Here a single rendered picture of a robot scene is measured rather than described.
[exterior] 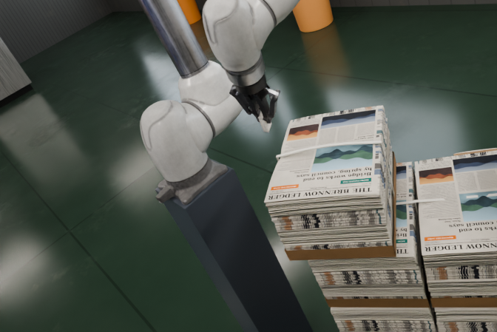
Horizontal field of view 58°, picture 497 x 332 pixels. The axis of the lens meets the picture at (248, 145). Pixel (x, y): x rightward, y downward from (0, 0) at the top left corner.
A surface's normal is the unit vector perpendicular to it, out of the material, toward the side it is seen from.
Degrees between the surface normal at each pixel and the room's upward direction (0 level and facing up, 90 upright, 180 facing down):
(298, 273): 0
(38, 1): 90
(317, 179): 2
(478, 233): 1
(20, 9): 90
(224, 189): 90
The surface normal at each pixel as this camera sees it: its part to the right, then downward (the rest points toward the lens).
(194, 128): 0.69, -0.05
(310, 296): -0.35, -0.78
